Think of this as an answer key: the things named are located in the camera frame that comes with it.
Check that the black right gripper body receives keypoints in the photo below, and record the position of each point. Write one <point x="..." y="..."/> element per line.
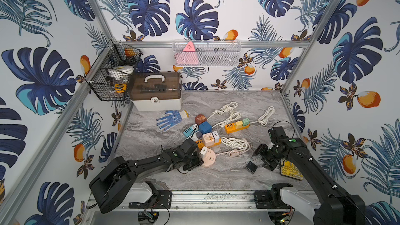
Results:
<point x="272" y="152"/>

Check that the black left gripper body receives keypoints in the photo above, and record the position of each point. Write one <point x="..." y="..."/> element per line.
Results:
<point x="194" y="158"/>

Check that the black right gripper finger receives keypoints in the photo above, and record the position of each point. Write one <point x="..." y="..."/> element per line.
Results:
<point x="261" y="150"/>
<point x="270" y="165"/>

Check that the orange power strip front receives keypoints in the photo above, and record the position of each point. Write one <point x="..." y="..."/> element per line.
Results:
<point x="201" y="144"/>

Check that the orange power strip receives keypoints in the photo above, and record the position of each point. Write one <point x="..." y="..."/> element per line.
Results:
<point x="201" y="144"/>
<point x="230" y="128"/>

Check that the white plug adapter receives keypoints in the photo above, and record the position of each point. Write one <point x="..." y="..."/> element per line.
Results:
<point x="203" y="152"/>

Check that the black plug adapter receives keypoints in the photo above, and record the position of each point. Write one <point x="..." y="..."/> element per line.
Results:
<point x="251" y="167"/>

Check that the round pink power socket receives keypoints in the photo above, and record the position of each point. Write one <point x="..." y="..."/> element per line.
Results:
<point x="209" y="159"/>

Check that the white 66W charger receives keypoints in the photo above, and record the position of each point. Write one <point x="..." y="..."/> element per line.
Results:
<point x="217" y="137"/>

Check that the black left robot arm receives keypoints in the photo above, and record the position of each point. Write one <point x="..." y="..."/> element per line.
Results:
<point x="112" y="184"/>

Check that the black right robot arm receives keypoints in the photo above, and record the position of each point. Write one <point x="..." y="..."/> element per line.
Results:
<point x="335" y="206"/>

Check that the white USB socket strip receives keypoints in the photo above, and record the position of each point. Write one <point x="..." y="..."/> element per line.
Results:
<point x="197" y="136"/>

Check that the teal USB socket strip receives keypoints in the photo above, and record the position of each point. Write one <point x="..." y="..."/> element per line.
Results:
<point x="189" y="132"/>

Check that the green plug adapter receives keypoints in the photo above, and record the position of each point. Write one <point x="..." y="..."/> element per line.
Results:
<point x="246" y="122"/>

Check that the blue cube socket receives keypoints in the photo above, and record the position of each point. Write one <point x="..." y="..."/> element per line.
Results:
<point x="205" y="128"/>

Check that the yellow plug adapter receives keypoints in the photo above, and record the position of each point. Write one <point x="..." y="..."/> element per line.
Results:
<point x="238" y="124"/>

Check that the red cube socket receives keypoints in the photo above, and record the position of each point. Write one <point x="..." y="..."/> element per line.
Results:
<point x="199" y="119"/>

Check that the orange power strip rear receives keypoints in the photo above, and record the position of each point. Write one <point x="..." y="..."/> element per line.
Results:
<point x="230" y="128"/>

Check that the blue work glove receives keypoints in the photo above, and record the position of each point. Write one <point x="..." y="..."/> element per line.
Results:
<point x="171" y="119"/>

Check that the brown lid storage box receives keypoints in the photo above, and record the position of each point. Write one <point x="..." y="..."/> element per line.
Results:
<point x="155" y="91"/>

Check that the pink triangle item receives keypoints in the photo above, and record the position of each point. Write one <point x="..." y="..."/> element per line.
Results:
<point x="188" y="56"/>

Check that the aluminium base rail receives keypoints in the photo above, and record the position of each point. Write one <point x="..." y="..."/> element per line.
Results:
<point x="220" y="200"/>

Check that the white mesh wall shelf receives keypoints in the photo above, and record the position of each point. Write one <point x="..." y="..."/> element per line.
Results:
<point x="213" y="53"/>

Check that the black wire basket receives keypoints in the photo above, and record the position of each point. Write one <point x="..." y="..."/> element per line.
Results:
<point x="112" y="71"/>

